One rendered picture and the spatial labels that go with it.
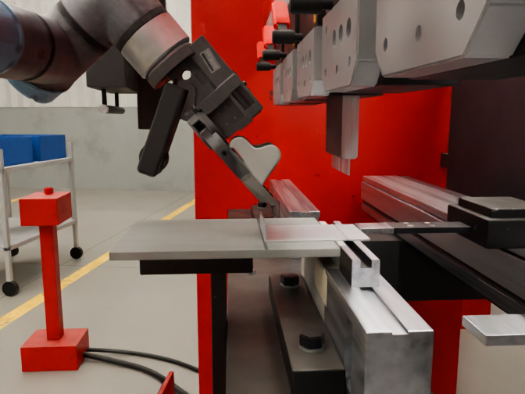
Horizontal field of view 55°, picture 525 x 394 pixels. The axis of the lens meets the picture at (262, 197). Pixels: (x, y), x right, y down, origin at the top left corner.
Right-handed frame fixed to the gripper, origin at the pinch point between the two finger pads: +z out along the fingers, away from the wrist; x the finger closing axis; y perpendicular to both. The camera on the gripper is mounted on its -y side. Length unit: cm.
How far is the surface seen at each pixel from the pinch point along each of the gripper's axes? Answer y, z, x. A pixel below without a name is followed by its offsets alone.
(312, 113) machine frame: 23, 5, 86
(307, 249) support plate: 0.4, 6.8, -7.8
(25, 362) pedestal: -139, 14, 156
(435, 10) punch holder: 14.1, -7.9, -38.8
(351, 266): 3.0, 10.0, -12.1
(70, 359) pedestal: -123, 26, 156
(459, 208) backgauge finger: 19.9, 20.2, 4.4
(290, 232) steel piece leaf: -0.3, 5.9, -0.3
